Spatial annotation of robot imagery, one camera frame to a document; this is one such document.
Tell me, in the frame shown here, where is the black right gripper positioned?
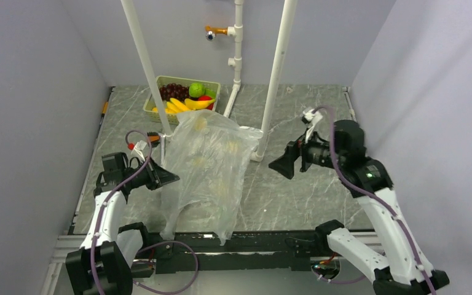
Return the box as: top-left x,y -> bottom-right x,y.
268,124 -> 344,178

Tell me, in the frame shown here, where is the green fake starfruit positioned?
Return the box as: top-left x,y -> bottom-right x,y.
204,88 -> 218,100

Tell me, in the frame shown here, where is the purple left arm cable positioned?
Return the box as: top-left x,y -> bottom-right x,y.
89,130 -> 200,295

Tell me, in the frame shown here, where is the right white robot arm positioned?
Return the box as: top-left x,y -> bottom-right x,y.
269,120 -> 450,294

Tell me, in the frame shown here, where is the orange hex key set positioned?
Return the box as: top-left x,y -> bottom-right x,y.
146,132 -> 162,148

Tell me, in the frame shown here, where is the clear printed plastic bag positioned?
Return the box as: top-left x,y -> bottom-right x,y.
160,110 -> 263,245

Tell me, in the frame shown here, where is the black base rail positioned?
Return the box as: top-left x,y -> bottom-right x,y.
136,230 -> 334,274

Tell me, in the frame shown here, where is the dark red grape bunch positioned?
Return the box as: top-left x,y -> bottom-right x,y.
159,83 -> 190,101

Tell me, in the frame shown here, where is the white PVC pipe frame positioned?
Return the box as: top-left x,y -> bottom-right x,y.
120,0 -> 297,162

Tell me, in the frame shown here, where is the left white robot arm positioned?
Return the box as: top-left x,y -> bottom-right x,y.
65,152 -> 180,294

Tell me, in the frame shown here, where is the green fake lime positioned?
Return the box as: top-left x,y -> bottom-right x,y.
188,82 -> 205,98

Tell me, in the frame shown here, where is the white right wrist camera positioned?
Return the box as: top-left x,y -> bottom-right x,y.
301,108 -> 323,143

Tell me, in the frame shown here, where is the red fake apple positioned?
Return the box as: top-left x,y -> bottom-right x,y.
197,95 -> 216,110

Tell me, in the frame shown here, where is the pale green plastic basket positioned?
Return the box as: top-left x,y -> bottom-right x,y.
156,76 -> 221,125

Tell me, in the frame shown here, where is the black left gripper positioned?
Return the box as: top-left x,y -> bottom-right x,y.
122,156 -> 179,191

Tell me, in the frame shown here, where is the yellow fake banana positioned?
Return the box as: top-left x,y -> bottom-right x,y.
184,98 -> 216,110
167,98 -> 191,113

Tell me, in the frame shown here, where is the orange brass faucet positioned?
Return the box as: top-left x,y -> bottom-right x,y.
205,25 -> 228,42

